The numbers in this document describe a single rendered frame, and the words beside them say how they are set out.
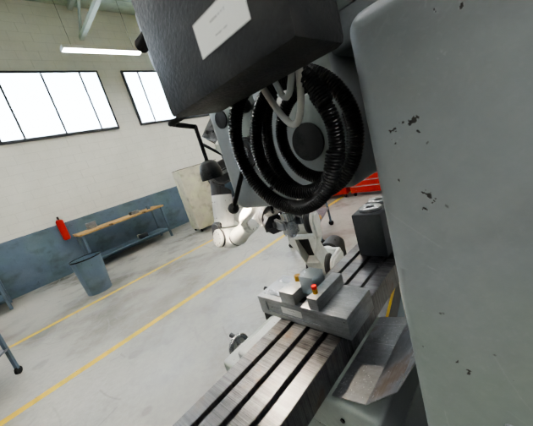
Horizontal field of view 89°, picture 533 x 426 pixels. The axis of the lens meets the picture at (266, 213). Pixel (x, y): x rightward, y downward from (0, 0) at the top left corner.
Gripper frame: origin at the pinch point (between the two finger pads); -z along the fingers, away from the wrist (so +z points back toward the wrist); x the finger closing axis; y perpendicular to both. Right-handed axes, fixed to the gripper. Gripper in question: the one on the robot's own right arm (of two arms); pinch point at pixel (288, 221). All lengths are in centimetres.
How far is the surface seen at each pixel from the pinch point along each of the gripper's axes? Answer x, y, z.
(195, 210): 17, 72, 604
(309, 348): -8.4, 32.7, -9.9
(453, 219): -2, -9, -50
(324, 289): 3.0, 21.7, -5.0
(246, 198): -10.3, -11.0, -1.4
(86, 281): -195, 100, 432
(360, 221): 38.3, 17.0, 18.6
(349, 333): 1.9, 30.2, -15.2
